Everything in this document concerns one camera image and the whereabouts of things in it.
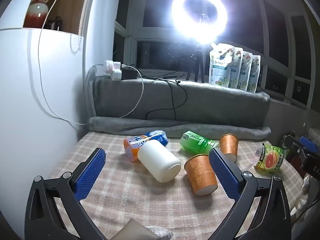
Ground black tripod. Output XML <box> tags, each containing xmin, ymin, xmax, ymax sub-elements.
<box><xmin>185</xmin><ymin>37</ymin><xmax>206</xmax><ymax>83</ymax></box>

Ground grey blanket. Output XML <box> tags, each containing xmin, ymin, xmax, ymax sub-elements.
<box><xmin>89</xmin><ymin>76</ymin><xmax>272</xmax><ymax>141</ymax></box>

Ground green tea bottle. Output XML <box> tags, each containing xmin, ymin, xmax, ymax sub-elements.
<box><xmin>180</xmin><ymin>130</ymin><xmax>220</xmax><ymax>155</ymax></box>

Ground checked bed sheet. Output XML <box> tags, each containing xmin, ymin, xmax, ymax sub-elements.
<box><xmin>47</xmin><ymin>131</ymin><xmax>304</xmax><ymax>240</ymax></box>

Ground black cable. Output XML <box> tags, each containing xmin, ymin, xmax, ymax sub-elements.
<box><xmin>136</xmin><ymin>70</ymin><xmax>188</xmax><ymax>120</ymax></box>

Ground orange and blue drink bottle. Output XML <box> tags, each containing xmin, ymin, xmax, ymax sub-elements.
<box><xmin>123</xmin><ymin>130</ymin><xmax>169</xmax><ymax>162</ymax></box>

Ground ring light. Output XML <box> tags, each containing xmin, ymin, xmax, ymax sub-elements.
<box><xmin>171</xmin><ymin>0</ymin><xmax>230</xmax><ymax>45</ymax></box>

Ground grapefruit label drink bottle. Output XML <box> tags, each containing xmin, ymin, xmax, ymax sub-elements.
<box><xmin>254</xmin><ymin>142</ymin><xmax>285</xmax><ymax>172</ymax></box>

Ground dark bottles on shelf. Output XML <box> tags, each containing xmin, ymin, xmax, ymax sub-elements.
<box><xmin>46</xmin><ymin>16</ymin><xmax>63</xmax><ymax>31</ymax></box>

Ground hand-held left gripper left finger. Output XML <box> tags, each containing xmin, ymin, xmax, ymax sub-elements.
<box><xmin>24</xmin><ymin>147</ymin><xmax>108</xmax><ymax>240</ymax></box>

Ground white cable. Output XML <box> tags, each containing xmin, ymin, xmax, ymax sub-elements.
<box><xmin>37</xmin><ymin>0</ymin><xmax>145</xmax><ymax>126</ymax></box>

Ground white beaded cord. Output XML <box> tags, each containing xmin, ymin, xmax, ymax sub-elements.
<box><xmin>69</xmin><ymin>33</ymin><xmax>83</xmax><ymax>55</ymax></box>

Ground white plush toy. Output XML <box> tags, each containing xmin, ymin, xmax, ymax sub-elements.
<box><xmin>290</xmin><ymin>175</ymin><xmax>316</xmax><ymax>218</ymax></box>

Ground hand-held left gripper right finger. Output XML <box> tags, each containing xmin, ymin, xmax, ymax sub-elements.
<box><xmin>209</xmin><ymin>147</ymin><xmax>292</xmax><ymax>240</ymax></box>

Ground black power adapter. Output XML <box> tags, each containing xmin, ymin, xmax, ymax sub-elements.
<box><xmin>121</xmin><ymin>69</ymin><xmax>138</xmax><ymax>80</ymax></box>

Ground wooden shelf niche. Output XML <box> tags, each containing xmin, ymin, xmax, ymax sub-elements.
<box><xmin>23</xmin><ymin>0</ymin><xmax>91</xmax><ymax>35</ymax></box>

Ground window frame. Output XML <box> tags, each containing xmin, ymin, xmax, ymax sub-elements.
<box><xmin>114</xmin><ymin>0</ymin><xmax>316</xmax><ymax>111</ymax></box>

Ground small orange paper cup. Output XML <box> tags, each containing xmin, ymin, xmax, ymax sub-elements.
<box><xmin>219</xmin><ymin>134</ymin><xmax>239</xmax><ymax>162</ymax></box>

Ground grey cloth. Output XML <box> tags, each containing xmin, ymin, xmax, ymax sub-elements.
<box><xmin>110</xmin><ymin>219</ymin><xmax>160</xmax><ymax>240</ymax></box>

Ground white cup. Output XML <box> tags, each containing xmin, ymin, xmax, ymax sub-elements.
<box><xmin>137</xmin><ymin>139</ymin><xmax>182</xmax><ymax>183</ymax></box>

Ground white refill pouch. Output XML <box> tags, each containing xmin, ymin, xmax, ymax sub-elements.
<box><xmin>247</xmin><ymin>54</ymin><xmax>262</xmax><ymax>93</ymax></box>
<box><xmin>229</xmin><ymin>47</ymin><xmax>245</xmax><ymax>89</ymax></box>
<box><xmin>239</xmin><ymin>51</ymin><xmax>253</xmax><ymax>91</ymax></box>

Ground grey fuzzy fabric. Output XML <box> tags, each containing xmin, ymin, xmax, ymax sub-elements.
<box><xmin>145</xmin><ymin>226</ymin><xmax>174</xmax><ymax>240</ymax></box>

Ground white power strip with plugs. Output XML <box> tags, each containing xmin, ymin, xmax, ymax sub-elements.
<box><xmin>104</xmin><ymin>60</ymin><xmax>123</xmax><ymax>82</ymax></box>

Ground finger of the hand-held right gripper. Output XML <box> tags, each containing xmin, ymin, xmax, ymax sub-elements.
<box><xmin>283</xmin><ymin>134</ymin><xmax>304</xmax><ymax>161</ymax></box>
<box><xmin>299</xmin><ymin>136</ymin><xmax>319</xmax><ymax>153</ymax></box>

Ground red and white vase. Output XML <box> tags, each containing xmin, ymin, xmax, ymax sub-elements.
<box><xmin>24</xmin><ymin>0</ymin><xmax>50</xmax><ymax>28</ymax></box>

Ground large spouted refill pouch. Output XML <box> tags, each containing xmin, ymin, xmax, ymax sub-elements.
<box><xmin>209</xmin><ymin>42</ymin><xmax>237</xmax><ymax>88</ymax></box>

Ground large orange paper cup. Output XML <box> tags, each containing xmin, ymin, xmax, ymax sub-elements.
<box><xmin>184</xmin><ymin>154</ymin><xmax>218</xmax><ymax>196</ymax></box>

